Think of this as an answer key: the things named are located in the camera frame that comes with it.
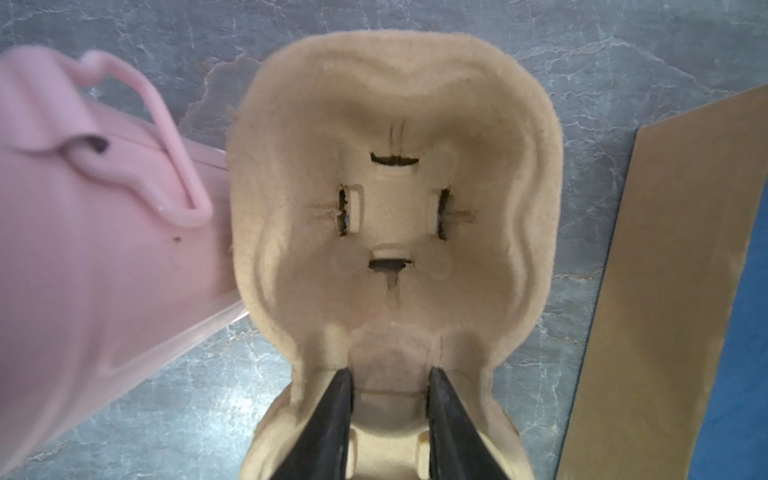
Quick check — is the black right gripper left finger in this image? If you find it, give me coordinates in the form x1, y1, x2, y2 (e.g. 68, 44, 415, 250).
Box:
271, 369, 354, 480

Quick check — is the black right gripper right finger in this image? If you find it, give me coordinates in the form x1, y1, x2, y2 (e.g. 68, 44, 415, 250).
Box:
426, 367, 508, 480

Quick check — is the single pulp cup carrier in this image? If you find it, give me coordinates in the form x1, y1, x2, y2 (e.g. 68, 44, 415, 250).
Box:
226, 30, 563, 479

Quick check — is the cardboard napkin tray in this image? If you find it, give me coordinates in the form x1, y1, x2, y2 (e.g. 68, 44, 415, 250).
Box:
557, 86, 767, 479

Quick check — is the blue napkin stack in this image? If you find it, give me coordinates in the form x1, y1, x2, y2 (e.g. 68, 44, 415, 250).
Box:
689, 193, 767, 479

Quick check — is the pink metal straw bucket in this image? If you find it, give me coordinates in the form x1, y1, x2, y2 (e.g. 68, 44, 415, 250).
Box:
1, 45, 246, 472

